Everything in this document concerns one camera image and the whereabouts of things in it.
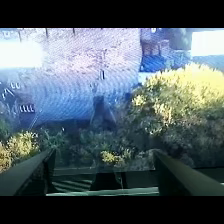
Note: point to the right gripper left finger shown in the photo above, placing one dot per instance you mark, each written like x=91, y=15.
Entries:
x=28, y=176

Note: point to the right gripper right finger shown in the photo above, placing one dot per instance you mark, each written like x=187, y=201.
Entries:
x=186, y=178

